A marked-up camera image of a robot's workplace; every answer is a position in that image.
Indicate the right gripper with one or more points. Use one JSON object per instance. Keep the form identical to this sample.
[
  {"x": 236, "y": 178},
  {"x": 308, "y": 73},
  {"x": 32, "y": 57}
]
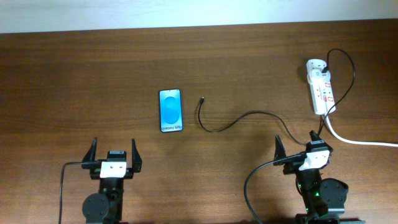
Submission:
[{"x": 280, "y": 152}]

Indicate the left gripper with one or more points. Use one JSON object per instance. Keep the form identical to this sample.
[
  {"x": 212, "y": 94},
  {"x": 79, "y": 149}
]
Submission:
[{"x": 135, "y": 163}]

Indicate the blue screen smartphone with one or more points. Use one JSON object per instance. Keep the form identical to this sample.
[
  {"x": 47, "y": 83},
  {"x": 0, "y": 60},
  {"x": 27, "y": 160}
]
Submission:
[{"x": 170, "y": 103}]

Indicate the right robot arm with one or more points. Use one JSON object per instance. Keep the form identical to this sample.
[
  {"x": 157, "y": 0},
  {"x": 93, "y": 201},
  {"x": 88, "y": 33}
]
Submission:
[{"x": 324, "y": 199}]

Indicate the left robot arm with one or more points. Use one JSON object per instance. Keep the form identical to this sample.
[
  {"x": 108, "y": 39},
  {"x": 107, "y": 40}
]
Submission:
[{"x": 106, "y": 206}]

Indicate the white power strip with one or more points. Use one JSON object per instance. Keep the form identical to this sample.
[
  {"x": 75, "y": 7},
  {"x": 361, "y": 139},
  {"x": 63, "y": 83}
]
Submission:
[{"x": 320, "y": 87}]

